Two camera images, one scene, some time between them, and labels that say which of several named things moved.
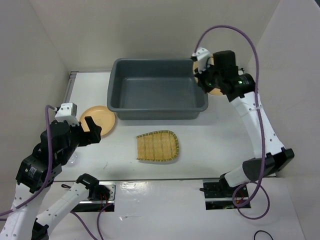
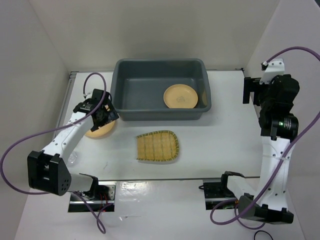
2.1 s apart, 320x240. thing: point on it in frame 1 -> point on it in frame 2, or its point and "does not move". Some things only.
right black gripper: x=200 y=76 -> x=250 y=84
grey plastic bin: x=154 y=89 does not move
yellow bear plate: x=214 y=91 -> x=180 y=96
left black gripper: x=93 y=136 -> x=111 y=115
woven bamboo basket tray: x=159 y=146 does not move
